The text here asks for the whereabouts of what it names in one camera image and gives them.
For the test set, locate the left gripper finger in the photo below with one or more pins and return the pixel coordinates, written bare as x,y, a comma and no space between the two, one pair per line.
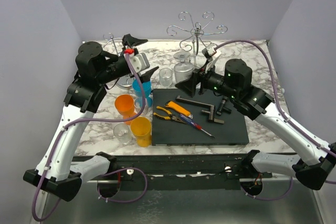
128,41
146,77

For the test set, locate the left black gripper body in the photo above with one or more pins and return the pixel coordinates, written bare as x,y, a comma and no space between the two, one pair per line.
114,70

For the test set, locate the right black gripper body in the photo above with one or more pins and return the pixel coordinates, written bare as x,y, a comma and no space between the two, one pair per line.
211,80

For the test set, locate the clear stemless wine glass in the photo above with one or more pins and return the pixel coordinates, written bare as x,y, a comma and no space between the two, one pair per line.
184,68

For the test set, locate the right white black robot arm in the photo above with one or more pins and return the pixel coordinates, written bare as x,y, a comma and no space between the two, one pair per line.
314,159

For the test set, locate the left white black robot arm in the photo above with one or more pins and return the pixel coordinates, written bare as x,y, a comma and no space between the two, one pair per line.
96,67

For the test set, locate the small clear wine glass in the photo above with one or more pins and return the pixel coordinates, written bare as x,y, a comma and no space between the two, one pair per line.
138,104

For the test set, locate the tall chrome wine glass rack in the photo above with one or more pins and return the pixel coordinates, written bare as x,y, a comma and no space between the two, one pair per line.
192,42

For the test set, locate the clear tumbler centre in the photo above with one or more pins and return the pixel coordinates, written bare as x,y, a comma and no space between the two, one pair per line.
166,77

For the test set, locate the yellow utility knife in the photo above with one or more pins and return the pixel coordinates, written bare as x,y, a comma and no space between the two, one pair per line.
179,109

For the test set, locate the black t-shaped tool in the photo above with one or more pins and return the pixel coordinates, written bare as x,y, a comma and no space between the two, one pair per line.
222,106

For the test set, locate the red blue screwdriver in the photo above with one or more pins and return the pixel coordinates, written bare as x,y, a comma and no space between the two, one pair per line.
190,122

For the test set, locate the orange plastic goblet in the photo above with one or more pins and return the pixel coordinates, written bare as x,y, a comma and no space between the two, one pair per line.
125,106

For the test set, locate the dark grey tray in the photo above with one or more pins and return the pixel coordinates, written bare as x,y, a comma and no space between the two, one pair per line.
167,132

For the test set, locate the yellow plastic cup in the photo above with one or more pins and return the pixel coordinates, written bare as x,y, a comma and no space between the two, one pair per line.
141,128

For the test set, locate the clear glass near front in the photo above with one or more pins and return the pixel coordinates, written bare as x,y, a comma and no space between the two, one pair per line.
122,133

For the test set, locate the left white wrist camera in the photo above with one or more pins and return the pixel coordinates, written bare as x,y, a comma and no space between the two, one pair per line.
139,61

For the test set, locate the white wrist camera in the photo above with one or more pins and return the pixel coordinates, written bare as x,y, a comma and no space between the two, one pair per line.
139,61
211,55

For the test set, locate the small chrome wire rack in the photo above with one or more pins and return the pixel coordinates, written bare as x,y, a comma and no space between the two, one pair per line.
125,81

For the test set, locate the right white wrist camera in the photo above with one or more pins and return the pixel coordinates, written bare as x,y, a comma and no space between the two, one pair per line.
211,55

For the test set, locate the long black metal bracket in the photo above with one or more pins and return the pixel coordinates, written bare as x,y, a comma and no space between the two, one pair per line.
208,109

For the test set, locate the yellow handled pliers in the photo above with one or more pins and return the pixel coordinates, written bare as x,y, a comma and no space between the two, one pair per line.
168,117

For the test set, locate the aluminium frame rail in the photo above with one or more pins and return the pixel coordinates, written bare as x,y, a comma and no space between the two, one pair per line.
245,166

